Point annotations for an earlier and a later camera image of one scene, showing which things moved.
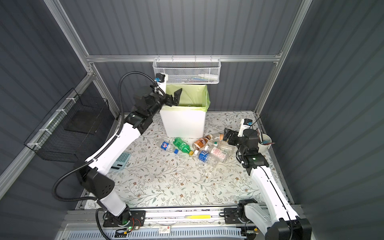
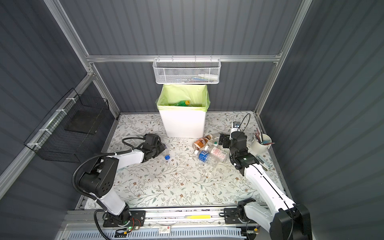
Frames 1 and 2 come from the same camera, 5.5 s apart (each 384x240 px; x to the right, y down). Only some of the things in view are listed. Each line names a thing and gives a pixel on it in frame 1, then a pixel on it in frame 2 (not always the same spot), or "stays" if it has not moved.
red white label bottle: x=220 y=154 stays
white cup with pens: x=265 y=142 stays
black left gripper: x=174 y=98 → x=161 y=146
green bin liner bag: x=193 y=97 stays
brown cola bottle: x=200 y=143 stays
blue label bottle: x=205 y=157 stays
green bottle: x=182 y=145 → x=183 y=103
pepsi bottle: x=166 y=146 → x=167 y=155
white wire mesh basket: x=188 y=70 stays
